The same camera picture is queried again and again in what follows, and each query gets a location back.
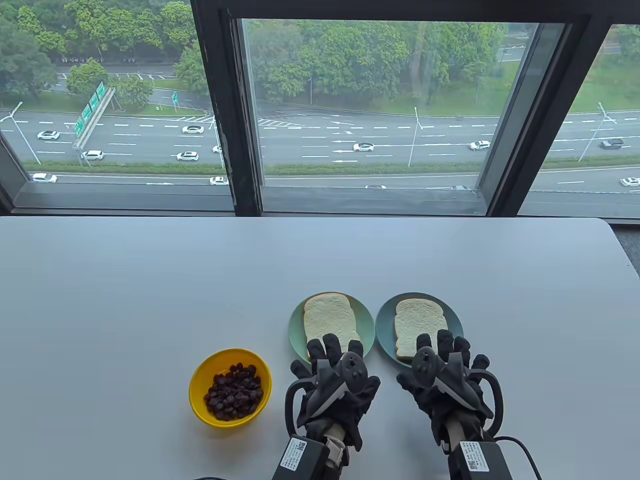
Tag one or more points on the person's right hand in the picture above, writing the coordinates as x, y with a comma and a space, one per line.
445, 342

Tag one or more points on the person's left hand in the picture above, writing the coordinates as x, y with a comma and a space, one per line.
330, 345

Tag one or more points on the white toast slice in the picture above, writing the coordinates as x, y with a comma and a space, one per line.
327, 315
417, 317

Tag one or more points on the heap of dried cranberries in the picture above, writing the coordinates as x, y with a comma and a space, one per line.
232, 395

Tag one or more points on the yellow bowl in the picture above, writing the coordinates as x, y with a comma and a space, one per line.
205, 370

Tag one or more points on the person's left forearm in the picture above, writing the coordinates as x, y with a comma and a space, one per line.
334, 430

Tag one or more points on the green round plate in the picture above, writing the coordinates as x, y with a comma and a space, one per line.
296, 325

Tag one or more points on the blue round plate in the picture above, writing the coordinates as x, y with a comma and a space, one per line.
385, 325

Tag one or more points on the beige wrist watch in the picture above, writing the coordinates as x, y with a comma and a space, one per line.
336, 450

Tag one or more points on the black box with white label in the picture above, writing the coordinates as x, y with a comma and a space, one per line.
480, 460
300, 457

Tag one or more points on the small green road sign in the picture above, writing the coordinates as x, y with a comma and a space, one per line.
175, 99

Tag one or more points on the green road sign gantry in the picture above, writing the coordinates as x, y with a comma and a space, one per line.
90, 112

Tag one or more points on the white street lamp post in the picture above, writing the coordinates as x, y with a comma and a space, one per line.
595, 132
22, 135
414, 135

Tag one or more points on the dark window frame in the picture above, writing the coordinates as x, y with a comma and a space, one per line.
220, 75

